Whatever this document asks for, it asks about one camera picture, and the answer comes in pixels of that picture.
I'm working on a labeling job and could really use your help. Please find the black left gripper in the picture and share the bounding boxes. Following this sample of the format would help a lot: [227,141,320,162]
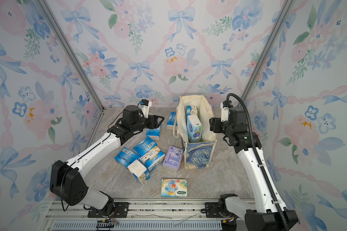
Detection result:
[133,115,165,134]

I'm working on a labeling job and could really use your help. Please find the white tissue pack cartoon blue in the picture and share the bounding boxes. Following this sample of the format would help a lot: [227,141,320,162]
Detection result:
[187,115,202,143]

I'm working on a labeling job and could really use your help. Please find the cream canvas bag starry print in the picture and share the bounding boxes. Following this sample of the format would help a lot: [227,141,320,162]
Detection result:
[173,95,217,169]

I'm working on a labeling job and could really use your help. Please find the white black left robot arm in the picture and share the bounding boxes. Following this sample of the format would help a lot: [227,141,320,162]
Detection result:
[49,100,164,217]

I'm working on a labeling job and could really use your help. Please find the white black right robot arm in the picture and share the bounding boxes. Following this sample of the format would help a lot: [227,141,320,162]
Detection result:
[210,106,298,231]

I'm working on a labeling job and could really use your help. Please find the blue tissue pack near bag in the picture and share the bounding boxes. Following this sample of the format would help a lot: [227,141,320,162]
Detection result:
[166,112,177,131]

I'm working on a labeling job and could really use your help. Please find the blue tissue pack barcode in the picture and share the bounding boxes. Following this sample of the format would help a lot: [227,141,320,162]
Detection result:
[146,125,162,141]

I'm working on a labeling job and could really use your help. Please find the blue tissue pack centre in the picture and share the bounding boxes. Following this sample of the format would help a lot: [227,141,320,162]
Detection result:
[133,137,157,157]

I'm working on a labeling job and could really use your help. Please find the floral orange blue tissue pack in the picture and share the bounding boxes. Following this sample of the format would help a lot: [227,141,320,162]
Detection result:
[139,146,165,172]

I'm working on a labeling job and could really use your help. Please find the purple tissue pack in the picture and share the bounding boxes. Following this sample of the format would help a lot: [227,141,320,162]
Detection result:
[163,146,184,172]

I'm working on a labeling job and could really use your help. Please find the blue tissue pack left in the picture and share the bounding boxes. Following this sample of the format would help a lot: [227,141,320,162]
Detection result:
[114,148,140,169]

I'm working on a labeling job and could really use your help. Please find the white blue tissue pack front-left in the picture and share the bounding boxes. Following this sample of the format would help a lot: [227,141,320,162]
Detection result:
[128,160,150,185]

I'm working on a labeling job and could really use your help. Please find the colourful cartoon tissue pack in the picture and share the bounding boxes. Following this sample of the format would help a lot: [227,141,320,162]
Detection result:
[161,178,188,198]

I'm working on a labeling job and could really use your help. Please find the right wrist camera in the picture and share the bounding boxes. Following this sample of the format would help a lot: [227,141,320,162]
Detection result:
[220,101,233,122]

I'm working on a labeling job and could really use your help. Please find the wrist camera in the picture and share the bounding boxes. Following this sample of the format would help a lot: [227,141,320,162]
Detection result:
[138,99,152,118]
[220,101,233,122]

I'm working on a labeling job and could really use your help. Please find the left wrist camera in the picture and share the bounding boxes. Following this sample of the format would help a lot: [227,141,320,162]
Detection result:
[138,99,152,118]

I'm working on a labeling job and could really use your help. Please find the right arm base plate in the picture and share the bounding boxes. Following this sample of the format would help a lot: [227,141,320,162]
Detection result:
[204,202,224,218]

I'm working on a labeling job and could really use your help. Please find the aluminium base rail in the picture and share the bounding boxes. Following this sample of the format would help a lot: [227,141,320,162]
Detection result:
[43,197,281,223]

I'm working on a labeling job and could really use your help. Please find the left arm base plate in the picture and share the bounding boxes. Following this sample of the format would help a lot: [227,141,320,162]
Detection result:
[88,202,130,218]

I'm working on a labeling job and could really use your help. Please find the right aluminium corner post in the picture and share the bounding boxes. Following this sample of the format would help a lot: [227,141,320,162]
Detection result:
[241,0,295,101]

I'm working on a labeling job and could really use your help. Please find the aluminium corner post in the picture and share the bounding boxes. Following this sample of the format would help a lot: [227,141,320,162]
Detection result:
[241,0,295,101]
[35,0,104,111]

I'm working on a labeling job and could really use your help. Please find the grey slotted cable duct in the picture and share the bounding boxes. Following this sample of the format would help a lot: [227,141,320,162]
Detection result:
[50,220,223,231]

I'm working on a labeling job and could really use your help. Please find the left aluminium corner post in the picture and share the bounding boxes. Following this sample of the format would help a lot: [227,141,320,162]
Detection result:
[35,0,104,111]

